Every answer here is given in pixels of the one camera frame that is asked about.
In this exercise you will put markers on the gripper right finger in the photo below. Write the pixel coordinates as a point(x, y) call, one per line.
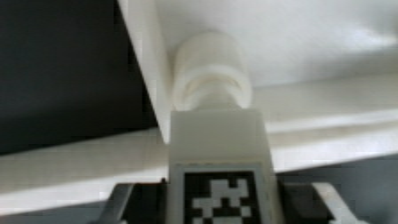
point(344, 216)

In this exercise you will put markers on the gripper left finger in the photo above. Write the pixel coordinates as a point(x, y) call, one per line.
point(111, 216)

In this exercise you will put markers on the white table leg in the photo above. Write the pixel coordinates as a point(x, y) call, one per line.
point(223, 185)

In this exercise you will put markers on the white U-shaped fence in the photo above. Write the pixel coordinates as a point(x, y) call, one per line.
point(340, 151)

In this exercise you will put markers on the white square table top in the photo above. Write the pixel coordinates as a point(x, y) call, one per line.
point(321, 53)

